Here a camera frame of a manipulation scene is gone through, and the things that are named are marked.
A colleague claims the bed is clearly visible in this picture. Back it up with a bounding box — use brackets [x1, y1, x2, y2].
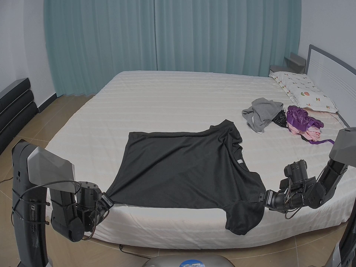
[44, 44, 356, 251]

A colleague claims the purple satin garment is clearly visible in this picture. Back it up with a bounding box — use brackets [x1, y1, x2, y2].
[286, 105, 335, 145]

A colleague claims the black T-shirt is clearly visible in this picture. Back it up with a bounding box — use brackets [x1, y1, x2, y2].
[106, 119, 266, 236]

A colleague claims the black patterned garment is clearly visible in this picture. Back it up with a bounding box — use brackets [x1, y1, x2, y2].
[272, 110, 288, 128]

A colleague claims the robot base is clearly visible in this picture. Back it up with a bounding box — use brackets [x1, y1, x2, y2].
[142, 255, 233, 267]

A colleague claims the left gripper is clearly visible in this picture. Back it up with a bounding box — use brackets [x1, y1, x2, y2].
[95, 193, 113, 220]

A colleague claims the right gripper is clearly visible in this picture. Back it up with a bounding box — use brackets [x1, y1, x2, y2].
[258, 189, 280, 209]

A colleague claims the white printed pillow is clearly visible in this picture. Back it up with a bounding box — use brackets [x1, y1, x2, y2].
[269, 71, 339, 113]

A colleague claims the grey garment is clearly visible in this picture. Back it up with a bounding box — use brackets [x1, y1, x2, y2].
[242, 98, 284, 135]

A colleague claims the grey bedside table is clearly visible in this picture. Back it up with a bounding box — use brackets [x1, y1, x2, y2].
[269, 52, 306, 74]

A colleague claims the black cable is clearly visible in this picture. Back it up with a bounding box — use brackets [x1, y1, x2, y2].
[119, 244, 151, 258]
[11, 180, 82, 225]

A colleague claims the pink garment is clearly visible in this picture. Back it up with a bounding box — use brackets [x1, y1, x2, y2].
[288, 123, 321, 141]

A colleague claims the blue-green curtain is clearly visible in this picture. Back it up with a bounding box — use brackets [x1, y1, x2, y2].
[154, 0, 302, 77]
[43, 0, 157, 97]

